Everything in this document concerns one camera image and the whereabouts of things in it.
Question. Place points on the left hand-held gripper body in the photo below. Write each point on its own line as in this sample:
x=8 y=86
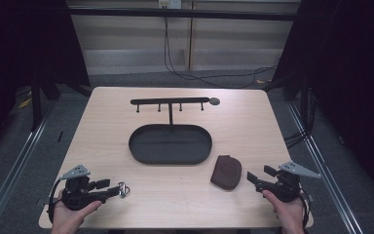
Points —
x=78 y=195

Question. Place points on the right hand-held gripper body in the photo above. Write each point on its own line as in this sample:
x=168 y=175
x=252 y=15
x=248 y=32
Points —
x=282 y=190

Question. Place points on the brown pouch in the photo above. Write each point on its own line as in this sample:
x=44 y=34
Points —
x=226 y=173

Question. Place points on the black key rack with tray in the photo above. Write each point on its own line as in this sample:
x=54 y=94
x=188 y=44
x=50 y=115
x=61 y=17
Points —
x=170 y=144

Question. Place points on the person's right hand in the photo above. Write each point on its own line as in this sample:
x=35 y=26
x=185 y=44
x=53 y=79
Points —
x=287 y=213

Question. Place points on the person's left hand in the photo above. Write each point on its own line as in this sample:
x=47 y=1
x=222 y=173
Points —
x=68 y=219

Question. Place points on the black stand leg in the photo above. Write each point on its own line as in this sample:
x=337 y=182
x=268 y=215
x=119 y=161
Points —
x=303 y=104
x=36 y=104

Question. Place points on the yellow tape piece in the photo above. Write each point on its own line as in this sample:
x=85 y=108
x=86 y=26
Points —
x=24 y=103

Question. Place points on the black curtain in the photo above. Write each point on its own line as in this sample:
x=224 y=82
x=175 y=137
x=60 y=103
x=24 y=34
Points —
x=19 y=48
x=354 y=65

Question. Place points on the metal floor rail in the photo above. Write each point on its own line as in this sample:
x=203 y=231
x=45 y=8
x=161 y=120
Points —
x=13 y=169
x=324 y=169

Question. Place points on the black horizontal frame bar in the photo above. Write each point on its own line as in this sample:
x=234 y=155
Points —
x=181 y=13

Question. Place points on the white wall socket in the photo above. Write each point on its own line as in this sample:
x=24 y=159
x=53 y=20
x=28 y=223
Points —
x=170 y=4

